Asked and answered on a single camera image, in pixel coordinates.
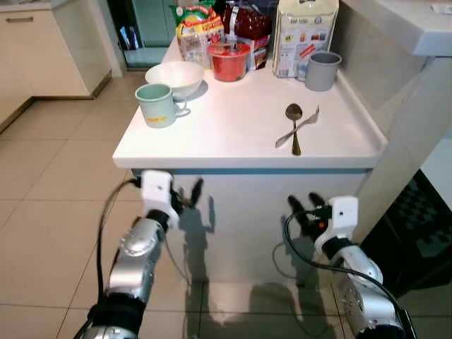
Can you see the mint green mug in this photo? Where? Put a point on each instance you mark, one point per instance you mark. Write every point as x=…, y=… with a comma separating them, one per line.
x=155, y=106

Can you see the white ceramic bowl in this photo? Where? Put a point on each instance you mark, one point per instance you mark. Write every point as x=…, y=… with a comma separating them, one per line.
x=176, y=76

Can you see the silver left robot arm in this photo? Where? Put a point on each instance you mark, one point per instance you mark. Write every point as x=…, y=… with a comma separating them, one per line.
x=134, y=254

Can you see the white kitchen counter cabinet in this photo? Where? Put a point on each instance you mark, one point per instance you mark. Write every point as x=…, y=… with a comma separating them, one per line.
x=247, y=226

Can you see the silver metal fork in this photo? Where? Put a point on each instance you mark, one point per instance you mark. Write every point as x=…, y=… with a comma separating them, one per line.
x=311, y=119

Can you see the bronze metal spoon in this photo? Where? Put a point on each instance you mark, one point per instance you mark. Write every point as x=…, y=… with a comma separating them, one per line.
x=294, y=111

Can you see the black plastic crate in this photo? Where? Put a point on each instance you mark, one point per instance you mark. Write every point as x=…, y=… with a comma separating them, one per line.
x=417, y=219

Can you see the grey dining table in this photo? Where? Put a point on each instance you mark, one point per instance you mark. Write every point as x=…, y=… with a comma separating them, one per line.
x=441, y=169

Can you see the grey mug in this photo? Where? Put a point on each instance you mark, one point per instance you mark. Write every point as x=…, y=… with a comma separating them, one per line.
x=323, y=72

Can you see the red instant noodle cup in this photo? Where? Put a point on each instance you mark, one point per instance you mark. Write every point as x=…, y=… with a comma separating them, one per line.
x=229, y=65

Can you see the yellow instant noodle pack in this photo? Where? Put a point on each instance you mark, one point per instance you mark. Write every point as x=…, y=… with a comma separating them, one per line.
x=199, y=46

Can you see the teal glass door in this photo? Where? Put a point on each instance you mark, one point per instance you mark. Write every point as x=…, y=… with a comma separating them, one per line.
x=152, y=28

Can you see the white printed cereal bag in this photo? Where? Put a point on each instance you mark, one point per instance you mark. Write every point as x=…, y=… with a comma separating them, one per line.
x=304, y=35

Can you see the dark red food bag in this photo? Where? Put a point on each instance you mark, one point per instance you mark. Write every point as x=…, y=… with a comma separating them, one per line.
x=247, y=25

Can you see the green snack bag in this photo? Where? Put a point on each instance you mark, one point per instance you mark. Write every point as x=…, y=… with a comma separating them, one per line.
x=192, y=10

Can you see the beige floor cabinet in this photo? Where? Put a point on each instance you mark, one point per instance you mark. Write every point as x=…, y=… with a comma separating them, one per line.
x=42, y=49

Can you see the white raised bar ledge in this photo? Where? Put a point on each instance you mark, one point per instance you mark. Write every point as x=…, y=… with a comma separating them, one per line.
x=417, y=28

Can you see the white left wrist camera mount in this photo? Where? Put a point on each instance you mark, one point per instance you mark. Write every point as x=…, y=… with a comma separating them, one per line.
x=157, y=189

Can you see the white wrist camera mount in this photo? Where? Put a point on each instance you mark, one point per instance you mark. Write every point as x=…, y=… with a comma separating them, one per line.
x=157, y=189
x=344, y=212

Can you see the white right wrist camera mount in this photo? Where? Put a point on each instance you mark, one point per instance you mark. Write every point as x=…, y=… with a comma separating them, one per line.
x=344, y=212

